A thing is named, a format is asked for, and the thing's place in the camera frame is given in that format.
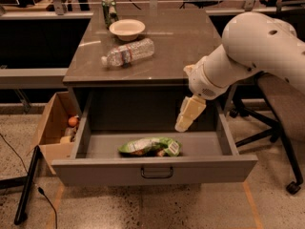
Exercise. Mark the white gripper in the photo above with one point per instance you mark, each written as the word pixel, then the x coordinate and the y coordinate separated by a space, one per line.
pixel 200 79

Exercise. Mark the green rice chip bag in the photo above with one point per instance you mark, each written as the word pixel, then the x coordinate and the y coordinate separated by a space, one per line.
pixel 151 146

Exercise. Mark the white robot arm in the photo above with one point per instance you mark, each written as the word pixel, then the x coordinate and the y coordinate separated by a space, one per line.
pixel 251 42

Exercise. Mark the grey cabinet with top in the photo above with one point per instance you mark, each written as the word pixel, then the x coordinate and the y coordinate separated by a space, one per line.
pixel 180 37

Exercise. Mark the open grey top drawer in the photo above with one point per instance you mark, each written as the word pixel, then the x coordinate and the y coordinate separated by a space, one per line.
pixel 109 120

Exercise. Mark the clear plastic water bottle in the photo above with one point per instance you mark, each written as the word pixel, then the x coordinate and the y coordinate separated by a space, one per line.
pixel 127 53

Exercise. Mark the white paper bowl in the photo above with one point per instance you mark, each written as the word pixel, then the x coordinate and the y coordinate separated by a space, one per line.
pixel 127 29

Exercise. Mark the black office chair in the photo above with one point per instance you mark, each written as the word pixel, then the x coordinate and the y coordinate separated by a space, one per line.
pixel 288 107

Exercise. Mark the green soda can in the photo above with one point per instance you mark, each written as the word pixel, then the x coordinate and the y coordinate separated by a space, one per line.
pixel 109 12

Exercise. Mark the orange fruit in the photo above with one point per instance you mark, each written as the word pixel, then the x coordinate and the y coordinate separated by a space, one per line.
pixel 73 121

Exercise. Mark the brown cardboard box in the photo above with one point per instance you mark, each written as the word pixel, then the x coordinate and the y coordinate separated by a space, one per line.
pixel 52 126

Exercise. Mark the yellow item in box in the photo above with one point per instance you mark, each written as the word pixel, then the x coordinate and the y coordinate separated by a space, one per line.
pixel 65 139

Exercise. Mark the black floor stand leg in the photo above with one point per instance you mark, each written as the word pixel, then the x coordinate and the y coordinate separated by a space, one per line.
pixel 21 215

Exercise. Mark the black drawer handle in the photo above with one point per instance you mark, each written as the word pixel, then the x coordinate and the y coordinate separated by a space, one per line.
pixel 156 173

